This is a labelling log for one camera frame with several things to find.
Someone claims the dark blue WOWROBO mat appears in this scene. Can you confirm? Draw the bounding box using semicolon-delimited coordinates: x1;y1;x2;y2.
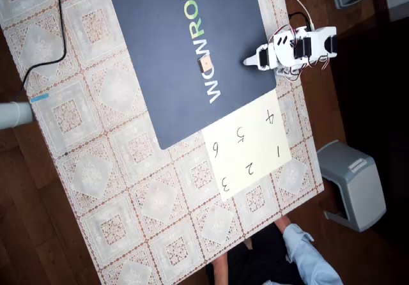
104;0;277;151

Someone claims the white lace tablecloth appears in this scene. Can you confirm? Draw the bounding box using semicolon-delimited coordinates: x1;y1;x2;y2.
0;0;325;285

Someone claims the long black cable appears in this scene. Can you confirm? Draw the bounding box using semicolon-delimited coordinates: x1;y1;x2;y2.
13;0;75;103

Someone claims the white cable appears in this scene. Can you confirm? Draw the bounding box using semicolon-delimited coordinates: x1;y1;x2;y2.
271;0;316;30

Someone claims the short black cable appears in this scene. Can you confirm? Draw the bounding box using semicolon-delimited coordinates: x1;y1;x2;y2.
288;11;313;27

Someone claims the person's bare hand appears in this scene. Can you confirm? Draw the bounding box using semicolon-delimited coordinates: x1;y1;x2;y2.
274;216;293;235

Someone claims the forearm in light blue sleeve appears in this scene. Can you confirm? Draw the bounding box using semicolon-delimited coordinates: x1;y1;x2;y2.
282;223;343;285

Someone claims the small wooden cube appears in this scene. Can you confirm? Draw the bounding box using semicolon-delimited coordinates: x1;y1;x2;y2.
198;57;214;73

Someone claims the white cylinder pole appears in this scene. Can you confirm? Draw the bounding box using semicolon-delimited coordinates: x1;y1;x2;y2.
0;100;35;130

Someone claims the cream paper sheet with numbers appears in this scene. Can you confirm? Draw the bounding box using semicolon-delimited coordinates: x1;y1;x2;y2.
201;91;293;202

